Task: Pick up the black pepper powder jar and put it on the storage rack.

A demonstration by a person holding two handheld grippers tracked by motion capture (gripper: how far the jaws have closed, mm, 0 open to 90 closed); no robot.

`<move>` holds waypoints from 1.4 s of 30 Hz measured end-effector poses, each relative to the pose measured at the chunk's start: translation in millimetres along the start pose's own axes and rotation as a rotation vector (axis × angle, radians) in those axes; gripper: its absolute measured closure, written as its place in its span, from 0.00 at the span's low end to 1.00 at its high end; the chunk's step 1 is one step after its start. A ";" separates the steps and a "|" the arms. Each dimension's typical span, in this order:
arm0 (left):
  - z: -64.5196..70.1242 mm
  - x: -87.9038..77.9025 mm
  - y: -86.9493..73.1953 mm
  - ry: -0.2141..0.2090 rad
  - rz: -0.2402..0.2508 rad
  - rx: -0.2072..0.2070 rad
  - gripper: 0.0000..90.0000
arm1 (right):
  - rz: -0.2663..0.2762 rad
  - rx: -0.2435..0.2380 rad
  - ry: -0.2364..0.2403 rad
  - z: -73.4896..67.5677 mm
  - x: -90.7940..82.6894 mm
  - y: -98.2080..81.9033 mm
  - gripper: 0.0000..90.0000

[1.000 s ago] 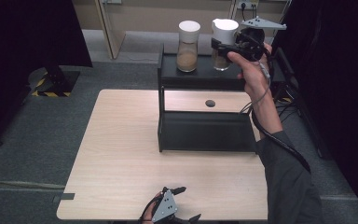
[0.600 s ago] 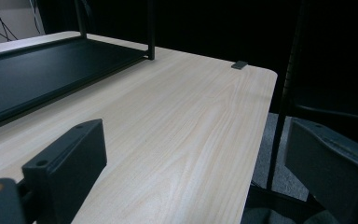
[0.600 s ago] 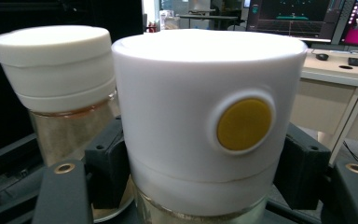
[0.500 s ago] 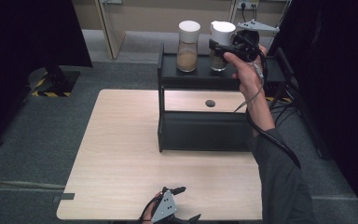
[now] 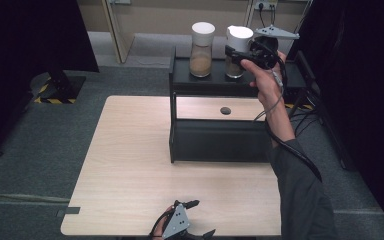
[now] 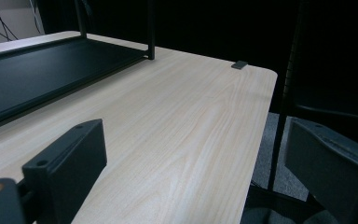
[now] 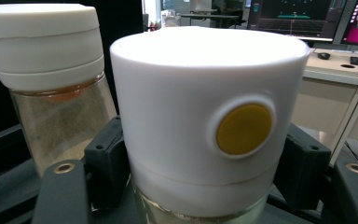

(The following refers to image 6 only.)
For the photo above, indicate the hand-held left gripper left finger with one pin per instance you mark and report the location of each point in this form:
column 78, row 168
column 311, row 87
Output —
column 65, row 168

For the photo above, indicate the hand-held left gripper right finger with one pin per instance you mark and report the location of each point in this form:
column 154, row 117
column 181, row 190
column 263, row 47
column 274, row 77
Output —
column 329, row 174

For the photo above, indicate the black two-tier metal rack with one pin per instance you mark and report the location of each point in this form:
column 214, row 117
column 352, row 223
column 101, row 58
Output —
column 43, row 71

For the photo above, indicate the small black table clip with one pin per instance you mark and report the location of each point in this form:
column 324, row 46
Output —
column 239, row 64

